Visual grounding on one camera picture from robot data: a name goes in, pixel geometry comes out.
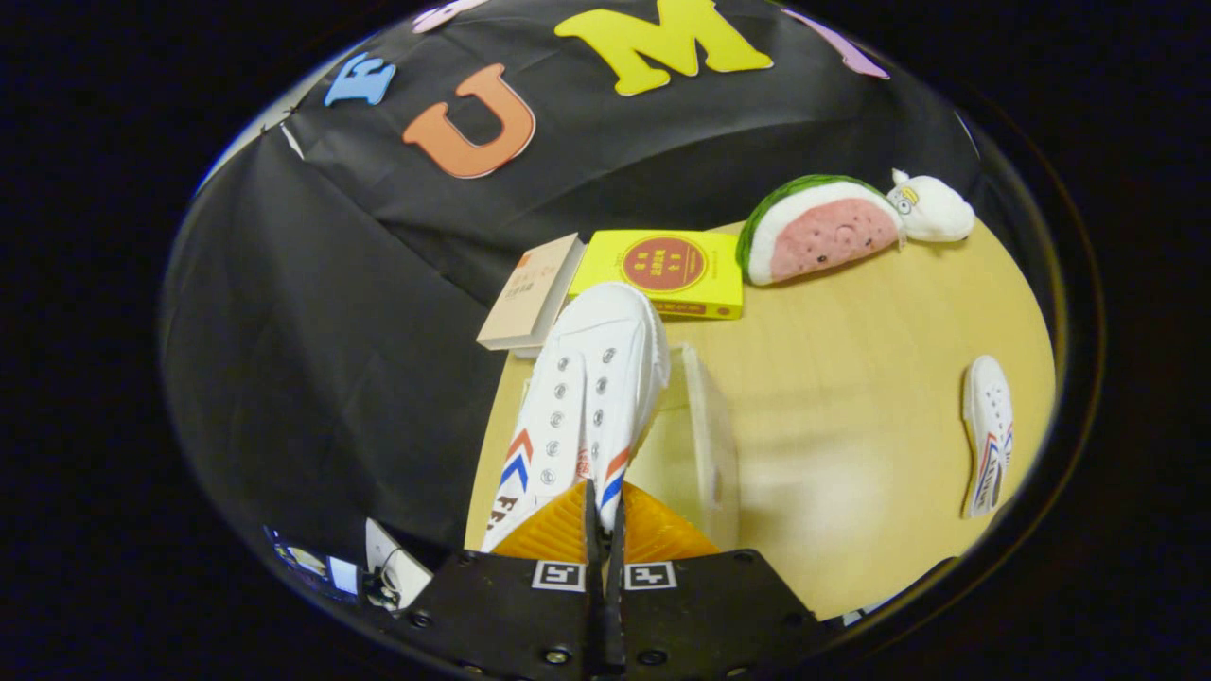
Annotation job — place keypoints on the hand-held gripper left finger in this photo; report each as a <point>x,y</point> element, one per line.
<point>511,615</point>

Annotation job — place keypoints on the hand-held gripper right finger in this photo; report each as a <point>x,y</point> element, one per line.
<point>710,615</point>

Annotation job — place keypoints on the cream plastic storage box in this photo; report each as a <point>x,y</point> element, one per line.
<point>700,445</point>

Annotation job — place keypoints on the white striped canvas shoe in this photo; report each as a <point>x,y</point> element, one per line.
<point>587,378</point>
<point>989,416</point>

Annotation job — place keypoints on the white paper sheet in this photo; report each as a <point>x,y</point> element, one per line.
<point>388,558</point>

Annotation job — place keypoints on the beige paperback book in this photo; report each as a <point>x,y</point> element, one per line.
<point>530,288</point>

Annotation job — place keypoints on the yellow book with red circle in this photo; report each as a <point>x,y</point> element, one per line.
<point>662,270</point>

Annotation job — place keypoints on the watermelon slice plush toy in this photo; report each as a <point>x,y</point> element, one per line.
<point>818,227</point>

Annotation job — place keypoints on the white plush toy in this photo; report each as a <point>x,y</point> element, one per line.
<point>937,208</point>

